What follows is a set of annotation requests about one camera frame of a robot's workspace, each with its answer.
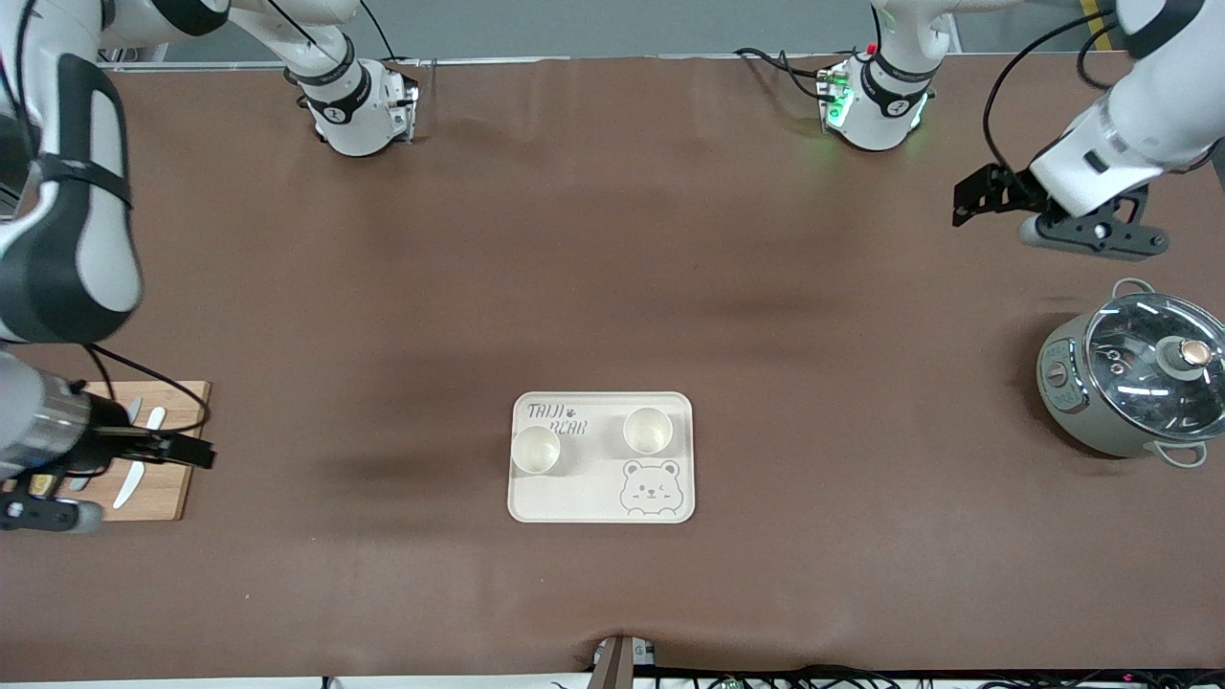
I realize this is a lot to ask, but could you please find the glass pot lid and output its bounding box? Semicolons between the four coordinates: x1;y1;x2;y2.
1086;292;1225;443

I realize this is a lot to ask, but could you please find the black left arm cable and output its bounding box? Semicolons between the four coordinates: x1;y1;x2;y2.
983;8;1123;175

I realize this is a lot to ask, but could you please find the black floor cables bundle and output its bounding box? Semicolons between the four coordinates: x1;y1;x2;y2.
550;664;1225;689

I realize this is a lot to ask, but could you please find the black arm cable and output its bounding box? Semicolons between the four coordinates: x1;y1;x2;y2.
983;8;1123;175
84;343;211;439

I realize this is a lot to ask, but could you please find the bamboo cutting board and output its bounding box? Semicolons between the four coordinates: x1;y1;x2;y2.
0;381;212;523

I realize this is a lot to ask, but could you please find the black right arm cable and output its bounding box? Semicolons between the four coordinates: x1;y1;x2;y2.
84;343;211;439

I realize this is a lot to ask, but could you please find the white tray with bear print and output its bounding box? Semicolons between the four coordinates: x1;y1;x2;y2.
507;390;696;524

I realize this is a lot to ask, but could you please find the black base cable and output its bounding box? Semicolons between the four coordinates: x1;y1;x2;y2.
734;46;838;102

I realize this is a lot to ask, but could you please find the grey electric cooking pot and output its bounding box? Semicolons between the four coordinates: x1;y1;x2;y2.
1036;278;1225;470

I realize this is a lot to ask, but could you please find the white plastic knife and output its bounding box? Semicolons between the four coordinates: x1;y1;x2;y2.
112;407;167;510

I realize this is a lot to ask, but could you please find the aluminium frame profile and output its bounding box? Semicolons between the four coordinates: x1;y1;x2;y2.
96;43;154;73

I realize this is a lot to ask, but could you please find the white IKEA cup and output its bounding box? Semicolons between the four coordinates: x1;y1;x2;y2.
511;425;563;477
622;407;675;456

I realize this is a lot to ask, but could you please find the grey plastic knife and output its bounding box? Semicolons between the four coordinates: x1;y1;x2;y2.
69;397;144;493

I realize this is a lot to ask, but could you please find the brown table mat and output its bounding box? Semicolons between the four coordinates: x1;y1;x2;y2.
0;53;1225;682

